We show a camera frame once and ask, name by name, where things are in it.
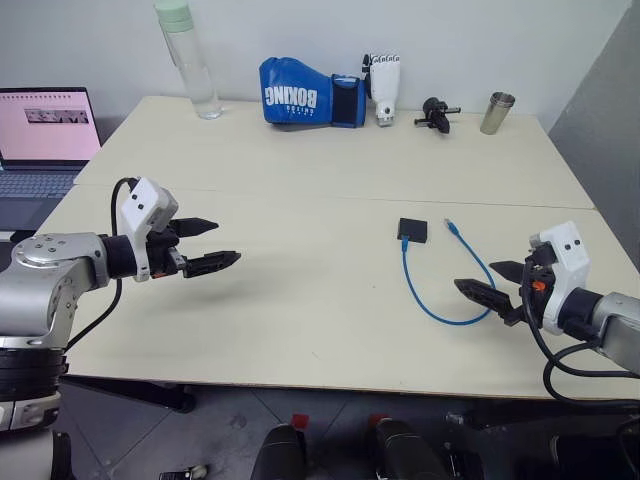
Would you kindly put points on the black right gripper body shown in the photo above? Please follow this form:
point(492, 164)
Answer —
point(535, 295)

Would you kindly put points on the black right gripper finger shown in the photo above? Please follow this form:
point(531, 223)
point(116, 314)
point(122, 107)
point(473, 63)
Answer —
point(507, 270)
point(482, 295)

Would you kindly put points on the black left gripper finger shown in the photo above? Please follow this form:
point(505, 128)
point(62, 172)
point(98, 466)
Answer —
point(212, 262)
point(197, 227)

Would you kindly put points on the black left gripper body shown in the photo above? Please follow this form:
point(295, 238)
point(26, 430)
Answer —
point(162, 252)

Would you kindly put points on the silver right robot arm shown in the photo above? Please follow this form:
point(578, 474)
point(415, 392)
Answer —
point(607, 320)

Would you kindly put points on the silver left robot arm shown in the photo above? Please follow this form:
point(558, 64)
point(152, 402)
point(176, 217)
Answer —
point(35, 290)

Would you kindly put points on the small black adapter box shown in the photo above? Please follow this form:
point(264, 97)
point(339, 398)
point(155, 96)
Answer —
point(413, 230)

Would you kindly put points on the stainless steel cup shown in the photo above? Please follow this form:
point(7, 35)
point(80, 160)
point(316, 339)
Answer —
point(497, 113)

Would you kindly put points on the open laptop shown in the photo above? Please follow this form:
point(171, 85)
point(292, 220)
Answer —
point(42, 150)

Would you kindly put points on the clear bottle with green lid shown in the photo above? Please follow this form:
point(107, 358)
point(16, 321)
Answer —
point(190, 60)

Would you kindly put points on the black clamp tool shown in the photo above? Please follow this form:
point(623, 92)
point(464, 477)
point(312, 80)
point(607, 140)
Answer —
point(436, 115)

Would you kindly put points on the blue boxing glove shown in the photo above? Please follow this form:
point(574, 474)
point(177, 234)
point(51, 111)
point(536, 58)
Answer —
point(310, 95)

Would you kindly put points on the white golf glove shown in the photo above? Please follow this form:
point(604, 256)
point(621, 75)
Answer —
point(384, 87)

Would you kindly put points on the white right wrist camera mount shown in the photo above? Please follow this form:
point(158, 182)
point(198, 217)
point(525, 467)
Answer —
point(565, 280)

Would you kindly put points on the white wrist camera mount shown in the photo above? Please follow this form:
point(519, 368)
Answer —
point(565, 280)
point(144, 205)

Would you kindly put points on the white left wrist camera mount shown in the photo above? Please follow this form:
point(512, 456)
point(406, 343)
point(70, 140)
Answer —
point(144, 205)

